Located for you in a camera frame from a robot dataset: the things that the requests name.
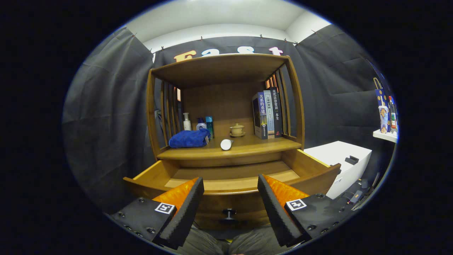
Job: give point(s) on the person's leg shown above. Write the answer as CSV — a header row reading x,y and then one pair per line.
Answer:
x,y
254,241
201,244

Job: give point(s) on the person's right leg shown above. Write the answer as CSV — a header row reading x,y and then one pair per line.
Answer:
x,y
254,241

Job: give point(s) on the beige lidded teacup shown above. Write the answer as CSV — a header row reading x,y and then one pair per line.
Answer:
x,y
237,129

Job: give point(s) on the wooden cabinet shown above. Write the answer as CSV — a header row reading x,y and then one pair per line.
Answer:
x,y
219,69

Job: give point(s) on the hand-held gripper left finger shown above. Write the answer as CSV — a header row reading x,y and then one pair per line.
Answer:
x,y
184,216

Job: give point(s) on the printed paper cup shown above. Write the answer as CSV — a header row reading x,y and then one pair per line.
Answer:
x,y
384,120

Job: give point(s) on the white box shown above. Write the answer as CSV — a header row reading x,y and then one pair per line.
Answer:
x,y
332,152

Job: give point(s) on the wooden countertop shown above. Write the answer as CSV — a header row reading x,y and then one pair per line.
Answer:
x,y
247,145

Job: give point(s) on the black floor device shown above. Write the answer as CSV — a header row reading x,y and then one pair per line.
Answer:
x,y
356,196

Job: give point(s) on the pale grey book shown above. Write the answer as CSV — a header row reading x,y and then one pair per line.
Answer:
x,y
269,113

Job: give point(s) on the teal can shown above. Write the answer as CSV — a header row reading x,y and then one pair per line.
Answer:
x,y
210,124

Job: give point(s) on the black drawer knob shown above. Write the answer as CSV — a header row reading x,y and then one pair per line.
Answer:
x,y
229,212

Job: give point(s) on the red label water bottle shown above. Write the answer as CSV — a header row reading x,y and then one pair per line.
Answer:
x,y
392,117

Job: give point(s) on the blue gold-dotted paper bag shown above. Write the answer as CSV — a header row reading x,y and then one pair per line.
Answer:
x,y
381,97

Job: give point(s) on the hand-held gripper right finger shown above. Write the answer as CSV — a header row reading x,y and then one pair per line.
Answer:
x,y
277,216

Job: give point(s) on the white green tube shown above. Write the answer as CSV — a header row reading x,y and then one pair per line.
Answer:
x,y
225,144

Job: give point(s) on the white pump bottle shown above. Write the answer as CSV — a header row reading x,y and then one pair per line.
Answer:
x,y
187,124

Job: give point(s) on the blue towel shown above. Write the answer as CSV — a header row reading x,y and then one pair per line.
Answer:
x,y
189,139

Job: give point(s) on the white shelf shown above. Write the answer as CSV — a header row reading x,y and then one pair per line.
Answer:
x,y
384,136

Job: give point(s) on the wooden drawer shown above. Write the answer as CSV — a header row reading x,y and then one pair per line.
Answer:
x,y
230,175

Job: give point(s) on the white bottle with blue cap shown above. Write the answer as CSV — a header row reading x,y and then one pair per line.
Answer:
x,y
201,125

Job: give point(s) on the person's left leg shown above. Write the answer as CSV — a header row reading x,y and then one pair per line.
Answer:
x,y
201,244

